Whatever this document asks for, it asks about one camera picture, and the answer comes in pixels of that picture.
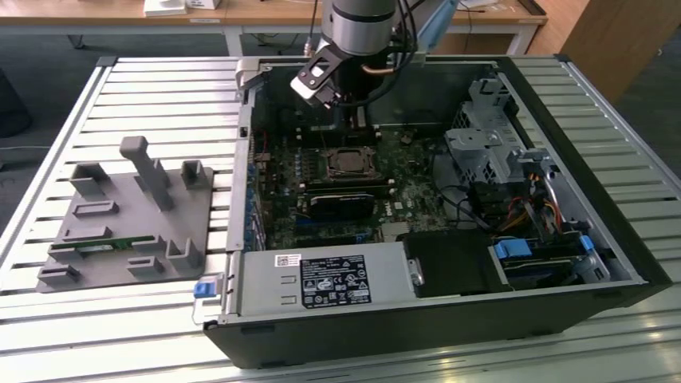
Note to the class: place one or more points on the black plastic drive cover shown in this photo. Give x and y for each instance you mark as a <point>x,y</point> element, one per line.
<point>453,263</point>

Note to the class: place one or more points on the grey metal disk bay cage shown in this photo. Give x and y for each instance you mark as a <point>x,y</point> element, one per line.
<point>479,147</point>

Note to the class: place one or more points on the black graphics card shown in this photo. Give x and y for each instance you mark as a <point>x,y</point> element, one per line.
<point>341,205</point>

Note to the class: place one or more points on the green motherboard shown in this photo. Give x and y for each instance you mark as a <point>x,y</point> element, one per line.
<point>415,199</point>

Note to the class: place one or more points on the silver chipset heatsink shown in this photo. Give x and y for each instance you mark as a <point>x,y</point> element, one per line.
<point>395,230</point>

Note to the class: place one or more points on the hard disk in blue carrier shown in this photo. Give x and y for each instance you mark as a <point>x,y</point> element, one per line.
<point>511,249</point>

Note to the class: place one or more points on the wooden cabinet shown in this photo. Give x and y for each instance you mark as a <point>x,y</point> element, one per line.
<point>612,40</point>

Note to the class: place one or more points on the wooden desk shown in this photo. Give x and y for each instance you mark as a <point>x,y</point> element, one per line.
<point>107,20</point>

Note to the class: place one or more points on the grey power supply unit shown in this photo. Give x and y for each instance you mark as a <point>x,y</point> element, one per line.
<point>266,287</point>

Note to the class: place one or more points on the grey parts rack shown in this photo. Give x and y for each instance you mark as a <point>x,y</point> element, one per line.
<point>134,223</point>

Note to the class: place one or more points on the blue case latch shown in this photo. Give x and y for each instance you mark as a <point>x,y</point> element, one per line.
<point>207,289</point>

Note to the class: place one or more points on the blue plastic clip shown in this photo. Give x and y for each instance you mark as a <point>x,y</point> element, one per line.
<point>587,244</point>

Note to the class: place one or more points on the green RAM stick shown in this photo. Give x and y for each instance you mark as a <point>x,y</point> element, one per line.
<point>123,242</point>

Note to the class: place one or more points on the black open PC case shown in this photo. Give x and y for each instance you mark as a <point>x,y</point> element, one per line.
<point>373,339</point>

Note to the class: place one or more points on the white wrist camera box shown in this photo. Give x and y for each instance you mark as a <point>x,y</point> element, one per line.
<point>314,77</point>

